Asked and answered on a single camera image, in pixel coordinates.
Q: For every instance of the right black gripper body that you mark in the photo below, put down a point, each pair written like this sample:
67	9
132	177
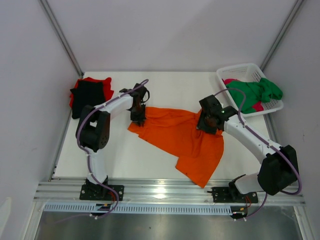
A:
206	125

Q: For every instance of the orange t shirt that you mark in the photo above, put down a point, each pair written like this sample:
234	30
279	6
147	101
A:
175	132

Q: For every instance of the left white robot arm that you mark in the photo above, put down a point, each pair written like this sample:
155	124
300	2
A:
93	130

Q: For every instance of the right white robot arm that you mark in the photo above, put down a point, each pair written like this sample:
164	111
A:
279	164

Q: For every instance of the red folded t shirt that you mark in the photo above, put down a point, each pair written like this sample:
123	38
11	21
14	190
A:
107	87

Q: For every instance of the pink t shirt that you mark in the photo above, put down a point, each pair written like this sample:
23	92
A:
253	92

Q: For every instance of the black folded t shirt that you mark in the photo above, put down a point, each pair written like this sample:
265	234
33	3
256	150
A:
86	93

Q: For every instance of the green t shirt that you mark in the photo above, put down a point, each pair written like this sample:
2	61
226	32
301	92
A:
271	90

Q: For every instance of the white plastic basket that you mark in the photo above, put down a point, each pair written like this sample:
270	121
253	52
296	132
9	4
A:
247	72

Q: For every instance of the aluminium mounting rail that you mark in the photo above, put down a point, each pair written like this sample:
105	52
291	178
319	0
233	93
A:
136	191

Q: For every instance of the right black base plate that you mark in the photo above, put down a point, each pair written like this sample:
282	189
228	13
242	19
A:
223	194

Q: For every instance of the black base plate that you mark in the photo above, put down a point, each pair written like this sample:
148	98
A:
223	194
95	192

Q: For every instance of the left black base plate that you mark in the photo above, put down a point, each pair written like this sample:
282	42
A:
95	192

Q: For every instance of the white slotted cable duct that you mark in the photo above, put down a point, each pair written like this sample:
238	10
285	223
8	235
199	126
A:
134	208

